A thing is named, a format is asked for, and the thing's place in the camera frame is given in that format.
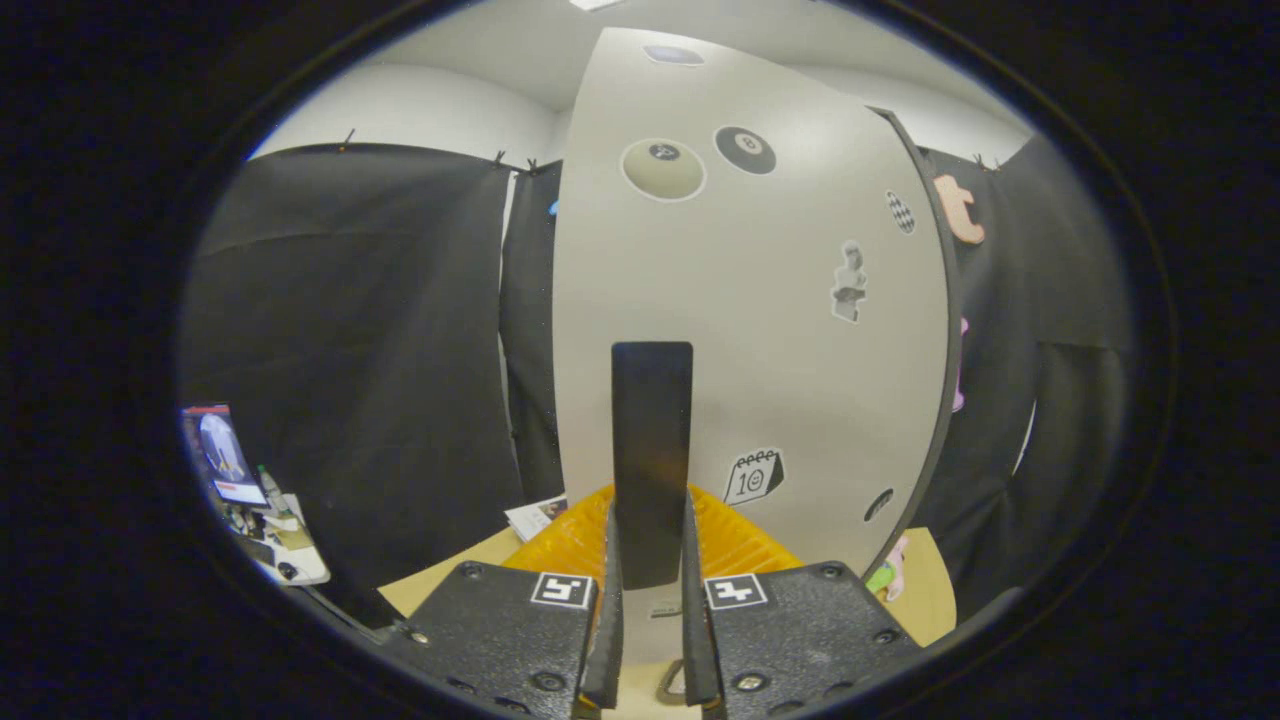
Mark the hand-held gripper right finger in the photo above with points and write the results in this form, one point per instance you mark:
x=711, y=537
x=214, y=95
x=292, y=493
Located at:
x=696, y=640

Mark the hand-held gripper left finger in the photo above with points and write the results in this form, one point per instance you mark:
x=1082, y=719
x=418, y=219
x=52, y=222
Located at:
x=610, y=640

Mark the brown fuzzy shoe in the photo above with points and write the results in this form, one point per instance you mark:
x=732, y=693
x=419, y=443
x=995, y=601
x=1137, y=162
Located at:
x=668, y=690

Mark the grey shoe cabinet door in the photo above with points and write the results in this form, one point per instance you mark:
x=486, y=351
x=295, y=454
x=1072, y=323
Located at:
x=760, y=360

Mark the grey shoe cabinet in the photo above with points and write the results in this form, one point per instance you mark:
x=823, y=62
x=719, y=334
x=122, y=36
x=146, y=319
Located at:
x=945, y=380

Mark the green plush toy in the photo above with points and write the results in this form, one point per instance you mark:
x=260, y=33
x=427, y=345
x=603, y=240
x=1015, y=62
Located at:
x=882, y=578

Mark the white cluttered side table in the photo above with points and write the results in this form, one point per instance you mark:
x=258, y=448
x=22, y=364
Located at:
x=295, y=560

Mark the clear plastic bottle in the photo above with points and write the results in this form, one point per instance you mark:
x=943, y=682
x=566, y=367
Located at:
x=272, y=490

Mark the black backdrop cloth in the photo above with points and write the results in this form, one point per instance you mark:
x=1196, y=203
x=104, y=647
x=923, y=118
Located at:
x=350, y=350

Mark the computer monitor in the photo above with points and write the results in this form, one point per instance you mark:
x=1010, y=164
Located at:
x=225, y=455

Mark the long ceiling light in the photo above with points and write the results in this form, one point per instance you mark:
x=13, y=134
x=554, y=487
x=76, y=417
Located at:
x=595, y=4

